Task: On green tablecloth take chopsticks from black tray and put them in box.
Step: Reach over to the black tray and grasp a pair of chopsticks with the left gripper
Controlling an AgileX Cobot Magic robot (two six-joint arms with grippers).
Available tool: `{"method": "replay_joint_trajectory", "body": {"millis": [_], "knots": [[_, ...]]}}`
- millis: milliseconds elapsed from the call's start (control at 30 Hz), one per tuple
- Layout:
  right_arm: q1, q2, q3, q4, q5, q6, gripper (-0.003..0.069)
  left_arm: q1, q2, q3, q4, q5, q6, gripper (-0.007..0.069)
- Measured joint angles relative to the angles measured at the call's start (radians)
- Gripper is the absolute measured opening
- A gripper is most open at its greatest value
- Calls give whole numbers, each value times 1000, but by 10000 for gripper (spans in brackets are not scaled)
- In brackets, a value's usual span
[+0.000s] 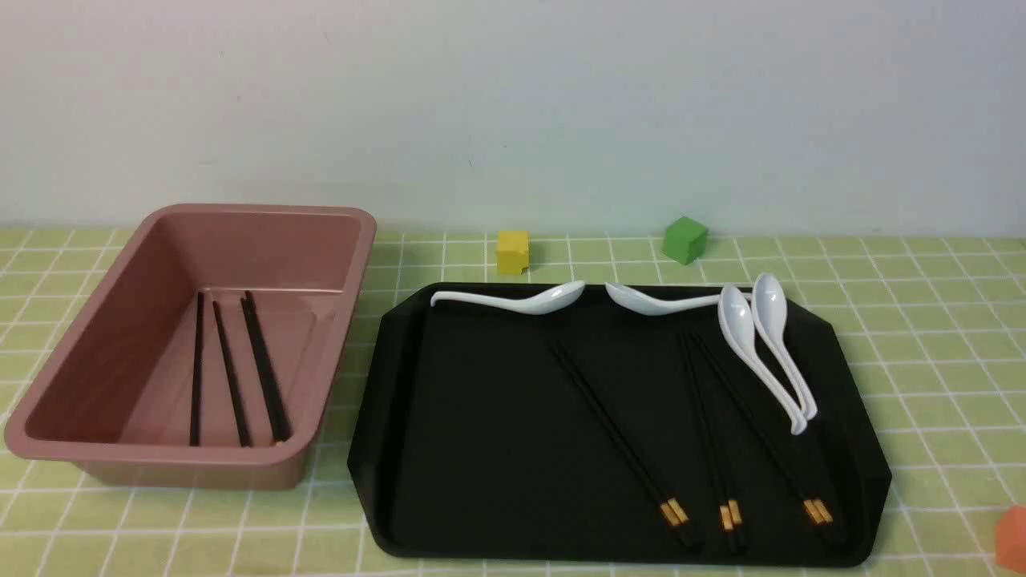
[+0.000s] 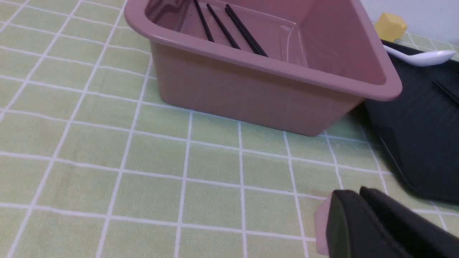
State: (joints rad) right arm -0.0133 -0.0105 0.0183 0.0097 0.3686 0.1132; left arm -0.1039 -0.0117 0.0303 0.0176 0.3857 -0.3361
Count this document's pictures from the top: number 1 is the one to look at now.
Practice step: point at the black chopstick pair tray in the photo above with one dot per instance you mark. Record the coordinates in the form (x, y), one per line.
(728, 510)
(671, 511)
(815, 508)

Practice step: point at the yellow cube block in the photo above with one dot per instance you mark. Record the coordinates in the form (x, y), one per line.
(512, 252)

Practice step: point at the white spoon far left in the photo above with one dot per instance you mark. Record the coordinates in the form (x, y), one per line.
(551, 300)

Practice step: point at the white spoon top middle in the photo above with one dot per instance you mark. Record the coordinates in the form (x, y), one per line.
(640, 302)

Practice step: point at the black plastic tray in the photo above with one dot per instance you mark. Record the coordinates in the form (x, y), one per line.
(473, 443)

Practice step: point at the green cube block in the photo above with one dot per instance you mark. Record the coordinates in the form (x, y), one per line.
(685, 240)

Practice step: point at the white spoon left of pair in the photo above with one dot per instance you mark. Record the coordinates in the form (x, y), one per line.
(735, 317)

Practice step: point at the white spoon of pair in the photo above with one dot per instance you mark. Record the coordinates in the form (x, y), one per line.
(735, 317)
(770, 312)

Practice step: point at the white spoon right of pair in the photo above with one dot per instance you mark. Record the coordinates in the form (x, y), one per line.
(770, 312)

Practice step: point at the black chopstick pair in bin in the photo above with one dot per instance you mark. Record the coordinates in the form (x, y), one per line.
(274, 402)

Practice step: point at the black chopstick middle in bin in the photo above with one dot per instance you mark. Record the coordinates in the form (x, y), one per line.
(242, 429)

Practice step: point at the black chopstick left in bin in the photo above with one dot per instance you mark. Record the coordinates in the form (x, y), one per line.
(197, 374)

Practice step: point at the pink plastic bin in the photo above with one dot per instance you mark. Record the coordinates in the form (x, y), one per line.
(114, 396)

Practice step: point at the orange cube block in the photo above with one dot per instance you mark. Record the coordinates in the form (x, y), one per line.
(1009, 540)

